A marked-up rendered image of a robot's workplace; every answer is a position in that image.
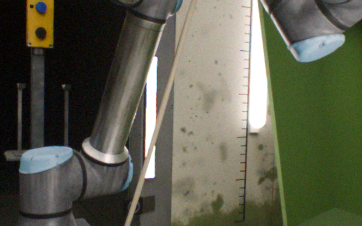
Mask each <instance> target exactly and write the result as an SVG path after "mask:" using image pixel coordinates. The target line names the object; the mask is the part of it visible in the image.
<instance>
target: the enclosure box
mask: <svg viewBox="0 0 362 226"><path fill-rule="evenodd" d="M257 6H258V11H259V18H260V29H261V39H262V44H263V55H264V66H265V72H266V77H267V88H268V94H269V105H270V116H271V122H272V133H273V143H274V149H275V154H276V165H277V171H278V181H279V192H280V198H281V209H282V220H283V226H362V19H361V20H359V21H358V22H356V23H355V25H353V26H351V27H350V28H348V29H347V30H346V31H344V32H343V33H342V35H344V36H345V41H344V43H343V44H342V46H340V47H338V48H337V49H336V50H335V51H333V52H332V53H330V54H328V55H326V56H324V57H322V58H319V59H316V60H313V61H309V62H300V61H298V60H297V59H296V58H295V57H294V55H293V54H292V53H291V51H290V50H289V49H288V48H287V47H288V46H287V43H286V42H285V40H284V39H283V38H282V36H281V34H280V32H279V30H278V28H277V27H276V25H275V24H274V22H273V20H272V19H271V16H270V15H269V14H268V12H267V11H266V10H265V7H264V6H263V4H262V3H261V0H257Z"/></svg>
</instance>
